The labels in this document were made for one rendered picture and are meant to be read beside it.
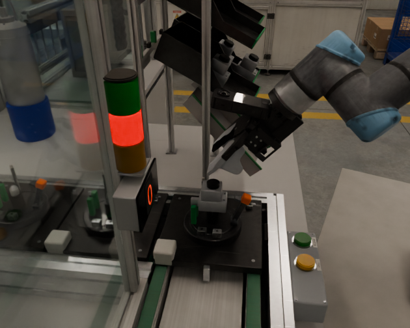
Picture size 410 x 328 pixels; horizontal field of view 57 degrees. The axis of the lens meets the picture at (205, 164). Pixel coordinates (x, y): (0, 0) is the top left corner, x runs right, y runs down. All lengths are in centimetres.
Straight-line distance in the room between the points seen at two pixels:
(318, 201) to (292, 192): 144
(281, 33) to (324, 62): 408
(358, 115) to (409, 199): 72
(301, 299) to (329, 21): 421
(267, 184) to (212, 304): 55
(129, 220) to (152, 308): 25
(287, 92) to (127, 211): 35
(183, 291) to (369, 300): 43
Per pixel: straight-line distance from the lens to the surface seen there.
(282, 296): 83
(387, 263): 111
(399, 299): 104
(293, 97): 71
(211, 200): 86
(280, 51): 483
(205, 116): 99
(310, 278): 87
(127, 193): 60
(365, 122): 67
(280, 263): 89
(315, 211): 260
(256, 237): 92
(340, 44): 70
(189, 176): 130
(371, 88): 69
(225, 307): 85
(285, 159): 142
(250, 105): 73
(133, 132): 58
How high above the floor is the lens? 160
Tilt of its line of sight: 33 degrees down
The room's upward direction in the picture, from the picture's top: straight up
